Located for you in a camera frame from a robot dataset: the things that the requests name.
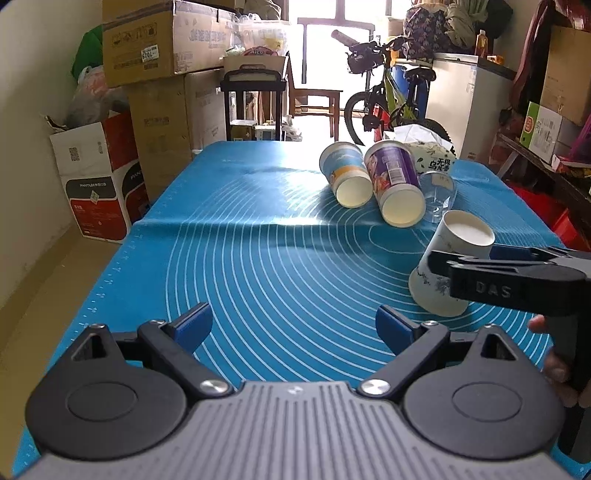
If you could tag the grey plastic bag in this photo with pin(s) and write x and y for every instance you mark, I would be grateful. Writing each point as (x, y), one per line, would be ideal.
(94, 99)

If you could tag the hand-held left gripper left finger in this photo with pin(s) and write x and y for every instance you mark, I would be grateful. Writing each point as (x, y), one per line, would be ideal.
(193, 326)

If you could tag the pile of clothes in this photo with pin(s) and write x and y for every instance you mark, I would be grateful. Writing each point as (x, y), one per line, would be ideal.
(443, 27)

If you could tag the white plastic bag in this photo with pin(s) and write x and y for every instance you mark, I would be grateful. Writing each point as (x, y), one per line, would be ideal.
(261, 34)

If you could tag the blue silicone mat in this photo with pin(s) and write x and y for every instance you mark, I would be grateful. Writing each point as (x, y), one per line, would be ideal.
(258, 240)

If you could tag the red plastic crate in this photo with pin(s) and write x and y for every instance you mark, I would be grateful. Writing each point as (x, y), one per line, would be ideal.
(554, 212)

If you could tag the green and white box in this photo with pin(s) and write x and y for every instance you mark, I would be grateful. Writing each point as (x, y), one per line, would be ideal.
(540, 131)

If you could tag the green bag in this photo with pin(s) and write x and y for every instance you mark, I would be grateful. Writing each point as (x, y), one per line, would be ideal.
(87, 50)

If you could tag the white chest freezer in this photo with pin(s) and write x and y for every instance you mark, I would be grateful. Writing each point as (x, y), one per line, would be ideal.
(466, 106)

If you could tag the blue and yellow paper cup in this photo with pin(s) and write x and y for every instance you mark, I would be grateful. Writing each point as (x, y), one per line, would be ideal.
(344, 166)

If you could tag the dark side table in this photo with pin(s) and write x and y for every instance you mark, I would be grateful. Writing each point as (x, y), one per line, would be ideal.
(549, 173)

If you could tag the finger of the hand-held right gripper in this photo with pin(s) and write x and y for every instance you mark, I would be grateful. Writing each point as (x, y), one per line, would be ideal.
(505, 252)
(441, 261)

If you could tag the green bicycle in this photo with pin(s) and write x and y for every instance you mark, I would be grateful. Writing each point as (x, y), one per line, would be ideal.
(392, 99)

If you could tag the orange drink bottle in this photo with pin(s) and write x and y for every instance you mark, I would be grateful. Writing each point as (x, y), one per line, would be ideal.
(481, 44)

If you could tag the red and white carton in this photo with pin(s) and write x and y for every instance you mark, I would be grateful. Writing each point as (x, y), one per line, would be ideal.
(99, 184)

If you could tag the tissue pack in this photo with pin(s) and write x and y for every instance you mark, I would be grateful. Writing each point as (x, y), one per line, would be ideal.
(425, 143)

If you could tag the wooden chair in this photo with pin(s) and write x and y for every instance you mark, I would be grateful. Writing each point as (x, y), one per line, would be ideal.
(318, 99)

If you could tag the blue barrel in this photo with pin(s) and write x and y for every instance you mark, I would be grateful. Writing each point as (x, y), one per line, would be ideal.
(406, 97)

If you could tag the black utility cart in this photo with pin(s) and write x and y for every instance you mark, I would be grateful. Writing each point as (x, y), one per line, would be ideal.
(251, 85)

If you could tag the large brown cardboard box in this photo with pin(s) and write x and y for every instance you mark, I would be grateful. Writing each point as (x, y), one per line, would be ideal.
(147, 41)

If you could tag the white floral paper cup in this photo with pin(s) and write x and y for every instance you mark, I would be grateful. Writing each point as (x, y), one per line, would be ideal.
(455, 235)

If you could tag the hanging dark red clothing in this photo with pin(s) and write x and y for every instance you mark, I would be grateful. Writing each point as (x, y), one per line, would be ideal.
(531, 55)

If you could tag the tall brown cardboard box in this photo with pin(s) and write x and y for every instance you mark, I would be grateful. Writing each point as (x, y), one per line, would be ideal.
(161, 134)

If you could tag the clear plastic cup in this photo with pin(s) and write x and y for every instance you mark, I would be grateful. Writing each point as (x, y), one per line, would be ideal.
(438, 194)

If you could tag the purple paper cup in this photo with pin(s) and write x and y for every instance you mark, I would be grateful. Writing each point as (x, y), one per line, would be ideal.
(392, 173)

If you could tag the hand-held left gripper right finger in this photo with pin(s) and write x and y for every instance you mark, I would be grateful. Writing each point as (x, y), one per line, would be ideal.
(392, 330)

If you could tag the person's right hand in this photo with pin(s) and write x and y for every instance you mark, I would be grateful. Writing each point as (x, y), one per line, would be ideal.
(561, 369)

